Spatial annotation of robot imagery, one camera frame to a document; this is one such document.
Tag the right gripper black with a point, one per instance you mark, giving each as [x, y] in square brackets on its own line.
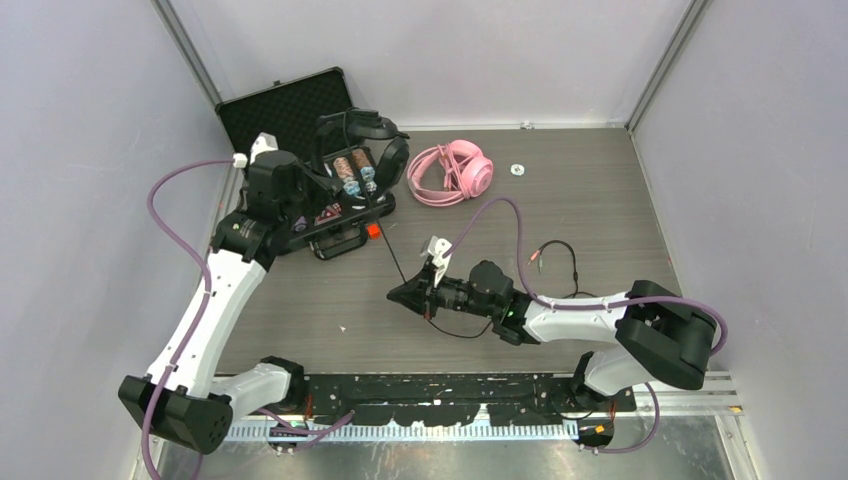
[419, 293]

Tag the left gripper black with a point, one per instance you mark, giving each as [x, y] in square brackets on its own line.
[325, 188]

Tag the black headphones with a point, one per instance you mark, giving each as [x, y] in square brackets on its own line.
[362, 149]

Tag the pink headphones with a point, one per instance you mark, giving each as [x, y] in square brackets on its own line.
[468, 173]

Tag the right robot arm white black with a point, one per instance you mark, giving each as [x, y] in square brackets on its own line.
[649, 334]

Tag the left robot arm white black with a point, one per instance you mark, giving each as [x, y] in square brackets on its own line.
[178, 399]

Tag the black poker chip case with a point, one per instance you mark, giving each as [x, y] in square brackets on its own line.
[289, 111]

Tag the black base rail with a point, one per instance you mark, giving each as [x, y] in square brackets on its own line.
[441, 400]

